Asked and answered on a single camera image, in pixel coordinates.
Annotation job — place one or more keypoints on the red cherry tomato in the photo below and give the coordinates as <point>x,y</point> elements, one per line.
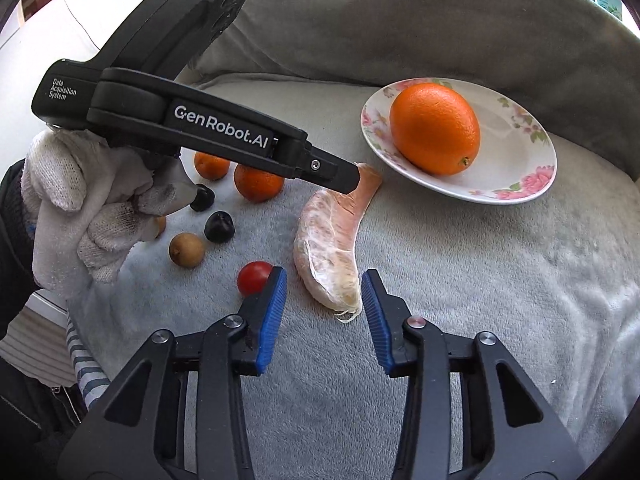
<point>252,277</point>

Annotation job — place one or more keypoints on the dark grey rolled blanket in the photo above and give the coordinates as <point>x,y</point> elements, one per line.
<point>425,20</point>

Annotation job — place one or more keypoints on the light grey blanket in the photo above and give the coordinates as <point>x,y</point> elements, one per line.
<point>475,270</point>

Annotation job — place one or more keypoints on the dark purple fruit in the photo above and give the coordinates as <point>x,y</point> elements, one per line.
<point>202,199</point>
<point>219,227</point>

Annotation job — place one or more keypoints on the person's black jacket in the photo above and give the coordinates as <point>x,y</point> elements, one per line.
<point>35,420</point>

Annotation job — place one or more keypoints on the floral white plate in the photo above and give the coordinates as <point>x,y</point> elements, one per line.
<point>510,160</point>

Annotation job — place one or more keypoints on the person's left hand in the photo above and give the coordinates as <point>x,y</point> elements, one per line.
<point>75,185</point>

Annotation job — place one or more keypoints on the small orange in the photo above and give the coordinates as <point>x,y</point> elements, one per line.
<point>257,185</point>
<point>211,167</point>

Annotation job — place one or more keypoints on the brown longan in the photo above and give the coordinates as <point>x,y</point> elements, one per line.
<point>186,251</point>
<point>160,226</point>

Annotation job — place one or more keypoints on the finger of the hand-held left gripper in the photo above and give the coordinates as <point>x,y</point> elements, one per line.
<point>332,172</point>

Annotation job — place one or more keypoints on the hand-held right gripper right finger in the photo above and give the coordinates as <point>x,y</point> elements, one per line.
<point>374,310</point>

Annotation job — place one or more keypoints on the striped cloth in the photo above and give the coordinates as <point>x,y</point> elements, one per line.
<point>87,365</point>

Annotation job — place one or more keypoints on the peeled pomelo segment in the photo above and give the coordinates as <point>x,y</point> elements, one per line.
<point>325,250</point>

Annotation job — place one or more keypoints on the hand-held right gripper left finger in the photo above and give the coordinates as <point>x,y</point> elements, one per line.
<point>272,310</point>

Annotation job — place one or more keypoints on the large orange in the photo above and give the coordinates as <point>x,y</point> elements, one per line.
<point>432,127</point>

